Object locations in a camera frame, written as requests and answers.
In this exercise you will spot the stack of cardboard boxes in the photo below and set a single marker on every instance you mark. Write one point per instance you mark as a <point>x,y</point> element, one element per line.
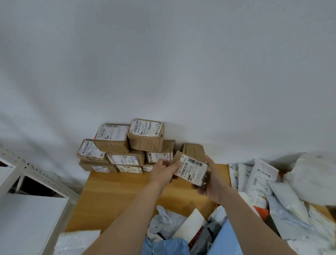
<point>113,142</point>

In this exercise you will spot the tall brown box double label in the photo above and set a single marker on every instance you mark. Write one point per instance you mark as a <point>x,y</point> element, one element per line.
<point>128,169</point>

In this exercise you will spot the white bubble mailer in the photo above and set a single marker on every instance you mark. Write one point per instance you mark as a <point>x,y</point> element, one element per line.
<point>76,243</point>

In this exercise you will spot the person's right hand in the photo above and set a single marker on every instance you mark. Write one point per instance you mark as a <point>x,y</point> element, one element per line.
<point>218,184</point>

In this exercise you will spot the white metal shelf rack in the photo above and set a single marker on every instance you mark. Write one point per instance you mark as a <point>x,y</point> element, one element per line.
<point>29,220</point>

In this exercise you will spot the pile of white mailers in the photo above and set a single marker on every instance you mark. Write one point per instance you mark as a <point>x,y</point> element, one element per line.
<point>260,178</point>

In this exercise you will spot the large white plastic bag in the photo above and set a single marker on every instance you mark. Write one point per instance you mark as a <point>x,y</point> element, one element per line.
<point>312,178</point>

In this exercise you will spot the person's left hand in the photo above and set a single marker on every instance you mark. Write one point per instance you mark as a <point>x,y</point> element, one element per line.
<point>162,173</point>

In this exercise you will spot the person's left forearm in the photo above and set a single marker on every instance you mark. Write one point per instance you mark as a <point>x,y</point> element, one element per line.
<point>123,226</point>

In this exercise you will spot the brown box white barcode label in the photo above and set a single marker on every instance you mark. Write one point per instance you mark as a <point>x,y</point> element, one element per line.
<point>191,168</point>

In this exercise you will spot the blue plastic mailer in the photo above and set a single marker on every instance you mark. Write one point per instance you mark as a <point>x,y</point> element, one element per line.
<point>168,248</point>

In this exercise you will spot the wooden table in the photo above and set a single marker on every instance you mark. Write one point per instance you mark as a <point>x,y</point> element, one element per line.
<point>118,194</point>

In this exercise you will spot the smooth light blue mailer package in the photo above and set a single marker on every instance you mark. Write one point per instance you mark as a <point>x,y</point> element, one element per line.
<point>225,241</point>

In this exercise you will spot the INS BAHA cardboard box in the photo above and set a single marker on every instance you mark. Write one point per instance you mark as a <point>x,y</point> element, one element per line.
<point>86,166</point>

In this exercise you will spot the brown box large label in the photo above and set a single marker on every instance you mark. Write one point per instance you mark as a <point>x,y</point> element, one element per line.
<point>89,151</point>

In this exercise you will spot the person's right forearm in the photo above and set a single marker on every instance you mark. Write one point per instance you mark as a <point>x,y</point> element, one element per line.
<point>254,228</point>

